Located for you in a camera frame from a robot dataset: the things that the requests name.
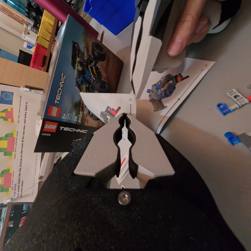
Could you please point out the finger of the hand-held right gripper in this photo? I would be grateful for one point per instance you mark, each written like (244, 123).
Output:
(149, 58)
(135, 49)

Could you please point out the small blue lego connector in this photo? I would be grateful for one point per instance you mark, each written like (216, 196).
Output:
(232, 138)

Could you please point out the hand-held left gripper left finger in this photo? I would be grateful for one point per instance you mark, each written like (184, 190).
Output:
(96, 156)

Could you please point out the lego set box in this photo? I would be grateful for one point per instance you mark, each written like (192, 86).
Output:
(64, 88)

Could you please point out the red storage bin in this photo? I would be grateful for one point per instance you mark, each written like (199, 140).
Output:
(40, 56)

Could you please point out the blue plastic storage bin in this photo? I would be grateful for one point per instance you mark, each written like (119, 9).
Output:
(111, 13)

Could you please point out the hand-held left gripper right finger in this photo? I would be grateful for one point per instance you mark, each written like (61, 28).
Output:
(153, 156)

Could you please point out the white printed instruction poster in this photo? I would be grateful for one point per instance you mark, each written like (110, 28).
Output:
(19, 147)

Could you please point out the maroon drinking bottle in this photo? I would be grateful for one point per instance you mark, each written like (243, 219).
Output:
(64, 11)

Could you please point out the cardboard poster backing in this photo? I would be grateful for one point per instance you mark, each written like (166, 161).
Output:
(19, 72)

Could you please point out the lego instruction booklet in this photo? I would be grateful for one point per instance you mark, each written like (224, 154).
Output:
(186, 82)

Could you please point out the person's right hand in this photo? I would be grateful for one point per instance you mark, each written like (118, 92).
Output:
(188, 25)

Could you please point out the yellow storage bins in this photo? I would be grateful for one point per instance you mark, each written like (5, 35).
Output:
(46, 27)

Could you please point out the red lego axle with connectors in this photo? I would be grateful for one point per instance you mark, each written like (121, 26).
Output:
(233, 102)

